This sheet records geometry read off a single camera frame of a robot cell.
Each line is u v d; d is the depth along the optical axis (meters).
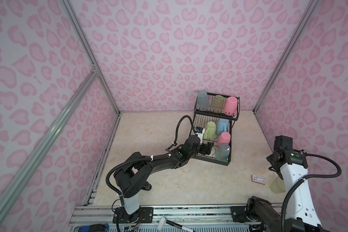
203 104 0.92
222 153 0.86
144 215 0.73
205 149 0.75
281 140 0.59
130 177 0.47
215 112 0.90
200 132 0.74
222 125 0.98
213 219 0.72
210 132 0.96
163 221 0.69
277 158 0.52
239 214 0.73
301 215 0.38
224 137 0.90
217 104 0.91
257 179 0.84
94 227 0.68
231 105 0.86
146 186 0.79
